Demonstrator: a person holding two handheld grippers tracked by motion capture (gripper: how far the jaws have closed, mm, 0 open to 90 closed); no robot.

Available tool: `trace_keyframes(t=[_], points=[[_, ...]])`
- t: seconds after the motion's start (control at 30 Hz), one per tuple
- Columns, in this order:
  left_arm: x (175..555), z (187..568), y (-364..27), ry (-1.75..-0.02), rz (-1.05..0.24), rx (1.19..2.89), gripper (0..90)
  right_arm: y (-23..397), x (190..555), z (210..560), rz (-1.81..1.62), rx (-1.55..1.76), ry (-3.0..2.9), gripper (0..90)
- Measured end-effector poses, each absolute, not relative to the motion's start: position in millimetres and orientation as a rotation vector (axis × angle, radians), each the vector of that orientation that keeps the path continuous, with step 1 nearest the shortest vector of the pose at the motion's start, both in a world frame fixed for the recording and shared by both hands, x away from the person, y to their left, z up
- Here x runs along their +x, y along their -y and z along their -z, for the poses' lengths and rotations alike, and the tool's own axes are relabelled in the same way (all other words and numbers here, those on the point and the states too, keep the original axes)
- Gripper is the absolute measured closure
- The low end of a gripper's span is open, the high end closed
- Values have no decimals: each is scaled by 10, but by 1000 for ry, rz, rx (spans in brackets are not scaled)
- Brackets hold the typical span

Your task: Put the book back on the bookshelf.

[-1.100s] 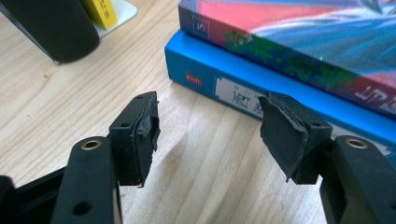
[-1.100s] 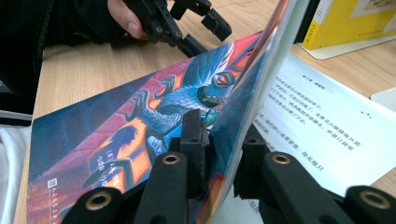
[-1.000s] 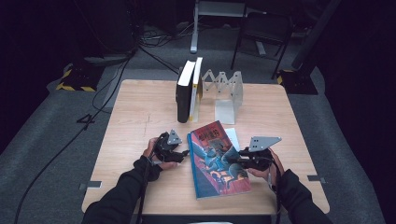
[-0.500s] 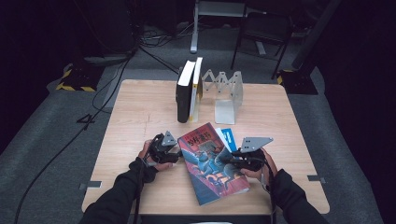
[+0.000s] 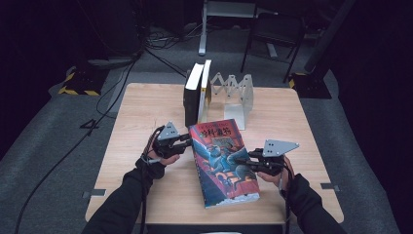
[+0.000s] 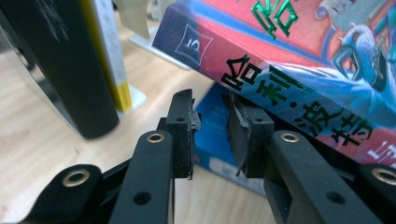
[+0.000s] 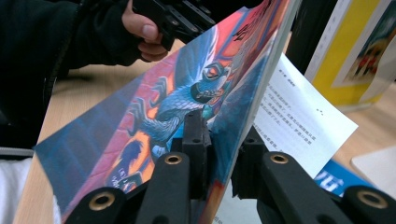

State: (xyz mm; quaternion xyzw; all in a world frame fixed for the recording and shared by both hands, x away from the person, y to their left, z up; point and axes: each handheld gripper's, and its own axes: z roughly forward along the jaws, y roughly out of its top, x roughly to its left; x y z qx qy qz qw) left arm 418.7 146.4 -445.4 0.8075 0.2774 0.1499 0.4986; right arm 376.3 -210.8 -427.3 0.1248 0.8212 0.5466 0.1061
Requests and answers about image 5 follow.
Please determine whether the translucent expandable book stand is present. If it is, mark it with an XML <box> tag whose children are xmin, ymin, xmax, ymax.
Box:
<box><xmin>208</xmin><ymin>72</ymin><xmax>254</xmax><ymax>131</ymax></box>

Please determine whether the red and blue illustrated book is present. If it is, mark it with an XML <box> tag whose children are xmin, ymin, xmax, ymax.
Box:
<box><xmin>188</xmin><ymin>118</ymin><xmax>261</xmax><ymax>207</ymax></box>

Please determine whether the black chair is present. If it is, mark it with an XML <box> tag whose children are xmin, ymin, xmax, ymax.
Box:
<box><xmin>240</xmin><ymin>12</ymin><xmax>307</xmax><ymax>84</ymax></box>

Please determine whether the black hardcover book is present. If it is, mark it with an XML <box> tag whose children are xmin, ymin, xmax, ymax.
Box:
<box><xmin>183</xmin><ymin>62</ymin><xmax>205</xmax><ymax>129</ymax></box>

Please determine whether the straight black floor cable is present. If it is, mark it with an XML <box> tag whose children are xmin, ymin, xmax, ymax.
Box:
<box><xmin>144</xmin><ymin>48</ymin><xmax>188</xmax><ymax>78</ymax></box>

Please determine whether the long black floor cable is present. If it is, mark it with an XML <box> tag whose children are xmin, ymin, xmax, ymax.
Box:
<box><xmin>14</xmin><ymin>48</ymin><xmax>145</xmax><ymax>234</ymax></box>

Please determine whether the bundle of floor cables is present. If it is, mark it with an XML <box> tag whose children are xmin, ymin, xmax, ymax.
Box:
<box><xmin>145</xmin><ymin>23</ymin><xmax>203</xmax><ymax>51</ymax></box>

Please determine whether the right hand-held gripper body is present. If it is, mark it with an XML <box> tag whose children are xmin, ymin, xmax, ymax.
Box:
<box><xmin>247</xmin><ymin>139</ymin><xmax>300</xmax><ymax>176</ymax></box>

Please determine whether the left hand-held gripper cable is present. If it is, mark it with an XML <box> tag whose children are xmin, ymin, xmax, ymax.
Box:
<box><xmin>140</xmin><ymin>125</ymin><xmax>166</xmax><ymax>234</ymax></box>

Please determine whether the black yellow striped base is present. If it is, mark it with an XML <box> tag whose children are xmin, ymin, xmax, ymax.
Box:
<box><xmin>57</xmin><ymin>66</ymin><xmax>110</xmax><ymax>98</ymax></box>

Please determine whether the person's left hand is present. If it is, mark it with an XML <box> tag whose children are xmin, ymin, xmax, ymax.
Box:
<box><xmin>144</xmin><ymin>128</ymin><xmax>181</xmax><ymax>167</ymax></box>

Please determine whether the grey tape strip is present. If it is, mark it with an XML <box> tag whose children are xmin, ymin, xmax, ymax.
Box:
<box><xmin>320</xmin><ymin>182</ymin><xmax>341</xmax><ymax>192</ymax></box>

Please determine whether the thin yellow book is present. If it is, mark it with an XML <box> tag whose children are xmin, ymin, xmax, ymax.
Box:
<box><xmin>197</xmin><ymin>58</ymin><xmax>212</xmax><ymax>125</ymax></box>

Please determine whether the person's right hand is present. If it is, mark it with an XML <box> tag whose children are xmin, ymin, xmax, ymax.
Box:
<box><xmin>257</xmin><ymin>156</ymin><xmax>295</xmax><ymax>193</ymax></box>

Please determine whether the right hand-held gripper cable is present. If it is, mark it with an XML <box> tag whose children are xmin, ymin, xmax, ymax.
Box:
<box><xmin>279</xmin><ymin>161</ymin><xmax>292</xmax><ymax>234</ymax></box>

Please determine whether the black stand with striped base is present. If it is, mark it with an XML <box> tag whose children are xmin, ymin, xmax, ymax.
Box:
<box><xmin>288</xmin><ymin>0</ymin><xmax>357</xmax><ymax>99</ymax></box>

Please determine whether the bright blue paperback book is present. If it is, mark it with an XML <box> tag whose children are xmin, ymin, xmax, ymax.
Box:
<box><xmin>204</xmin><ymin>194</ymin><xmax>261</xmax><ymax>210</ymax></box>

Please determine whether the grey metal desk frame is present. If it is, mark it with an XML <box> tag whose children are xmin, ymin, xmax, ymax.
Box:
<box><xmin>198</xmin><ymin>0</ymin><xmax>280</xmax><ymax>60</ymax></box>

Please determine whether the hand-held gripper cable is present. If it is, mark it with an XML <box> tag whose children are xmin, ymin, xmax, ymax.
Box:
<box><xmin>279</xmin><ymin>161</ymin><xmax>292</xmax><ymax>234</ymax></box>
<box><xmin>140</xmin><ymin>125</ymin><xmax>166</xmax><ymax>234</ymax></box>

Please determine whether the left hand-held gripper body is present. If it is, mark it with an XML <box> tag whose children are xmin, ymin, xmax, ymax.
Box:
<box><xmin>152</xmin><ymin>121</ymin><xmax>183</xmax><ymax>159</ymax></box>

